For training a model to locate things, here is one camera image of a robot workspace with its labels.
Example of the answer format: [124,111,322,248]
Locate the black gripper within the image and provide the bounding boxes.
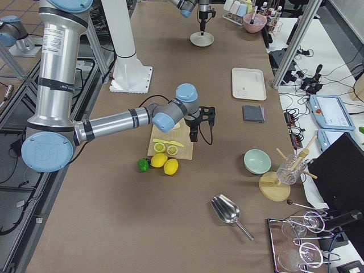
[197,3,216,35]
[184,106,216,142]

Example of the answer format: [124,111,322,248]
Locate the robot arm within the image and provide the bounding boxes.
[170,0,216,36]
[21,1,215,172]

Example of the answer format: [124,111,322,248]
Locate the beige rectangular tray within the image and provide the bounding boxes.
[232,68,267,101]

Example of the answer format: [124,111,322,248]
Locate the mirror tray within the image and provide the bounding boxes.
[267,218,334,272]

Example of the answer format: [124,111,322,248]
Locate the bamboo cutting board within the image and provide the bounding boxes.
[147,119,193,160]

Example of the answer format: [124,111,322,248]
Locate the beige round plate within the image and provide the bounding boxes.
[190,31,214,47]

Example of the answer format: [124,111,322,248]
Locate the yellow plastic knife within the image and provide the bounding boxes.
[152,138,184,147]

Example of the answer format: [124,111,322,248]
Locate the lemon half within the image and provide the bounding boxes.
[154,142,166,153]
[166,145,179,156]

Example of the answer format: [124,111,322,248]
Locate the white cup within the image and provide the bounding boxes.
[223,0,234,11]

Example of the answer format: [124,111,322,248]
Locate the pale pink cup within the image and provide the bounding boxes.
[230,1,241,15]

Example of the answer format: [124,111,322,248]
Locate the whole yellow lemon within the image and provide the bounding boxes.
[151,153,168,168]
[163,159,179,175]

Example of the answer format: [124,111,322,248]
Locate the light blue cup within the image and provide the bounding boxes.
[237,3,247,17]

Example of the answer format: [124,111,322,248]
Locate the metal muddler tool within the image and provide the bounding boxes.
[250,6,258,25]

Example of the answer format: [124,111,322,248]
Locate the pink bowl with ice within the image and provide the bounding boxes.
[243,14,267,33]

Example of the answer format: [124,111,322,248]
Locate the green lime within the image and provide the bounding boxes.
[137,159,150,172]

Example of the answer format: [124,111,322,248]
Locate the dark grey folded cloth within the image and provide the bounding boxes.
[242,105,265,123]

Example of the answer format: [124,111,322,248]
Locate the mint green bowl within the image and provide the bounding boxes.
[243,149,271,175]

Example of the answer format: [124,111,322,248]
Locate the metal scoop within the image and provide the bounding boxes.
[210,194,254,241]

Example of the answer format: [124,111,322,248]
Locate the wooden cup tree stand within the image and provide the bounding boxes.
[259,135,317,201]

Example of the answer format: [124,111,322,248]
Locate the clear glass mug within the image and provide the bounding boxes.
[277,154,307,185]

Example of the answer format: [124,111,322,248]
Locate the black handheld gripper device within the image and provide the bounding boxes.
[299,64,322,95]

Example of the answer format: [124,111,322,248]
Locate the blue teach pendant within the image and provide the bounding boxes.
[317,129,346,152]
[309,95,355,131]

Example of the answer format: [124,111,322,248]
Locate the wine glass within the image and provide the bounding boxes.
[282,211,334,239]
[278,242,341,272]

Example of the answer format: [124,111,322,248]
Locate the white wire cup rack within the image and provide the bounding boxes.
[222,12,243,26]

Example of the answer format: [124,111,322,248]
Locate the wire bottle carrier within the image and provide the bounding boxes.
[259,1,283,35]

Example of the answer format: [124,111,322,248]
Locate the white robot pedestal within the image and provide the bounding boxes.
[102,0,152,94]

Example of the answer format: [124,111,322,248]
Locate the aluminium frame post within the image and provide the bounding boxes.
[272,0,322,90]

